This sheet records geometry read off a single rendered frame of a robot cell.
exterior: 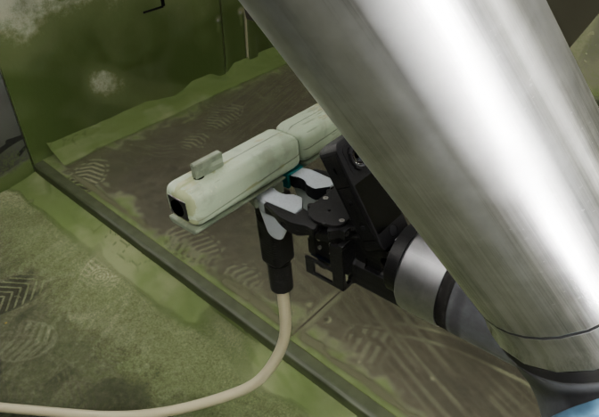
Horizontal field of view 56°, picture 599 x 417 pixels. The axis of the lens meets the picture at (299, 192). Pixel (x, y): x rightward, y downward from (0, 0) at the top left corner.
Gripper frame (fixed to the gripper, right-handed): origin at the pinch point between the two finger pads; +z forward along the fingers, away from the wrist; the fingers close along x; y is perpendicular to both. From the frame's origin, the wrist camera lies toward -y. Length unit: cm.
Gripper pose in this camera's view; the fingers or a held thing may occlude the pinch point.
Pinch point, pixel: (265, 176)
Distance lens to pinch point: 64.3
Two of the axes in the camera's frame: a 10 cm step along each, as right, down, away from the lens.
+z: -7.5, -3.3, 5.8
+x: 6.6, -4.8, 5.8
